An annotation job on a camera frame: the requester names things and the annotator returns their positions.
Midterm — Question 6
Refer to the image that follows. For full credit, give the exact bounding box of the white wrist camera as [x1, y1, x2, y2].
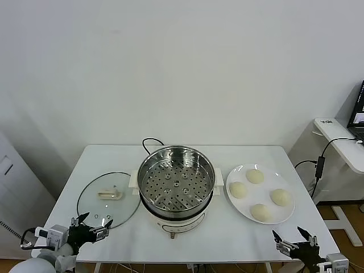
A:
[34, 224, 69, 246]
[317, 253, 350, 273]

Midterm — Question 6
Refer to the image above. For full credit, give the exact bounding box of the white round plate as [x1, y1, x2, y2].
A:
[226, 163, 296, 225]

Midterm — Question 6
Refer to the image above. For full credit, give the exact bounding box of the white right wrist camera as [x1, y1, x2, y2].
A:
[317, 253, 350, 273]

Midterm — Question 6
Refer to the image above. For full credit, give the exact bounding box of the white side table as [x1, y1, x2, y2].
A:
[314, 117, 364, 247]

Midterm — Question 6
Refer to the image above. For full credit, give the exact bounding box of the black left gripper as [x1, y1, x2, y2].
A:
[67, 212, 114, 254]

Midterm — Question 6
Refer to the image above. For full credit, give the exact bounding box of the glass lid with cream handle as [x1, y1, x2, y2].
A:
[76, 171, 142, 230]

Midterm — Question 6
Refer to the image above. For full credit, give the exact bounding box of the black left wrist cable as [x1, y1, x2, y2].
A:
[20, 227, 39, 250]

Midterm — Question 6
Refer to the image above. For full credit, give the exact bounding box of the cream electric cooking pot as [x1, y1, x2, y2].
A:
[129, 167, 224, 240]

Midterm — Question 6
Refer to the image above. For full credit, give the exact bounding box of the black laptop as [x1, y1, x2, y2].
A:
[347, 80, 364, 143]

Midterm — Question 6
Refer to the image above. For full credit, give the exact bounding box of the black pot power cord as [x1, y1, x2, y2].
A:
[142, 137, 171, 156]

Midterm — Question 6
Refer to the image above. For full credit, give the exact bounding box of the white cabinet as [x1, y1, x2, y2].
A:
[0, 129, 57, 253]

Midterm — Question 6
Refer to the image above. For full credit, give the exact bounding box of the perforated steel steamer basket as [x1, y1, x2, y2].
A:
[138, 145, 216, 213]

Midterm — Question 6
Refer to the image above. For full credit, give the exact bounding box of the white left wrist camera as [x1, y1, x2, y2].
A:
[34, 224, 69, 246]

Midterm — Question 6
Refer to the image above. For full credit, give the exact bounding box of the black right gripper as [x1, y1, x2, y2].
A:
[272, 226, 326, 268]

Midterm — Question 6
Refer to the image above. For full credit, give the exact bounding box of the black power cable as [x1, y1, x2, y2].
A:
[293, 137, 359, 200]

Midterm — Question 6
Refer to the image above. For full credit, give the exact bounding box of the white steamed baozi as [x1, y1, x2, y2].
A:
[245, 168, 265, 185]
[229, 181, 248, 199]
[270, 188, 293, 206]
[250, 203, 274, 222]

